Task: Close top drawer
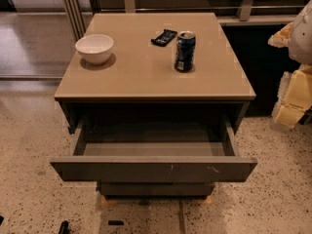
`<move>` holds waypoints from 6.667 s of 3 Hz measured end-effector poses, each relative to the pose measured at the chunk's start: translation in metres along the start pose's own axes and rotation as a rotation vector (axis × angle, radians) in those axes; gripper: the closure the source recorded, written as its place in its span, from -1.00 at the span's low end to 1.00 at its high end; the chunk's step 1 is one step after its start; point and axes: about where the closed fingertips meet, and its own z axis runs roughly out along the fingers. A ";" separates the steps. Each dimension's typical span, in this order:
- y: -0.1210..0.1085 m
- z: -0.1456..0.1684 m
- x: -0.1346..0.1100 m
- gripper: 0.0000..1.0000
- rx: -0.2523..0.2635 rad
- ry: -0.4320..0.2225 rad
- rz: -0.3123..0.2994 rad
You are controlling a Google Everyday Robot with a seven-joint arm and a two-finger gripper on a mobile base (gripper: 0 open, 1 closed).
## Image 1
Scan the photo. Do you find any grey top drawer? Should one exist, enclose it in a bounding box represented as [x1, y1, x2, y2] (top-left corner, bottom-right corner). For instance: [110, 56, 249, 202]
[50, 121, 257, 184]

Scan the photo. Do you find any grey drawer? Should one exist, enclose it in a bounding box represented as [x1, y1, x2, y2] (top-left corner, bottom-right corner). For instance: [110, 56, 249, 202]
[98, 182, 215, 196]
[50, 121, 257, 184]

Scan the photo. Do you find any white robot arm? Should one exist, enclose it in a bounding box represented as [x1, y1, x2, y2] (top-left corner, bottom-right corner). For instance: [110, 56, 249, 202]
[268, 0, 312, 131]

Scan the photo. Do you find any grey drawer cabinet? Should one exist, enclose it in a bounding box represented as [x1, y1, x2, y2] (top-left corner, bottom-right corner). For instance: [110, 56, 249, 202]
[54, 12, 257, 201]

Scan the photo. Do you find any grey lower drawer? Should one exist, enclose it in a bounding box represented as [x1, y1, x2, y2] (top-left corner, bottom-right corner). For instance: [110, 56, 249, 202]
[98, 182, 215, 196]

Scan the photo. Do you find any blue soda can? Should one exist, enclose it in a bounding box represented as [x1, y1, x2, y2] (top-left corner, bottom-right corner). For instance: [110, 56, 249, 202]
[175, 31, 196, 72]

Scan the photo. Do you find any black snack packet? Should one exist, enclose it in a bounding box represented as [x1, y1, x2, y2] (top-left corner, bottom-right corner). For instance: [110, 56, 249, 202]
[151, 29, 177, 47]

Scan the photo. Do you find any white ceramic bowl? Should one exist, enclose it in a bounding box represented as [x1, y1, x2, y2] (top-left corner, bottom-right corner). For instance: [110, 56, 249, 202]
[75, 34, 114, 65]

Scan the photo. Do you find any metal railing shelf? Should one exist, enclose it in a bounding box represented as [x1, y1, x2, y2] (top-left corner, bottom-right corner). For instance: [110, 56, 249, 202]
[90, 0, 310, 25]

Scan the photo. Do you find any black object floor left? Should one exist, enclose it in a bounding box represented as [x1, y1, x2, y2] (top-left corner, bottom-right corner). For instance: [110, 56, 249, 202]
[58, 220, 69, 234]

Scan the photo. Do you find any metal window frame post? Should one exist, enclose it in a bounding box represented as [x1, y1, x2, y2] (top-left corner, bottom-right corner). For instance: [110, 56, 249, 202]
[62, 0, 86, 41]

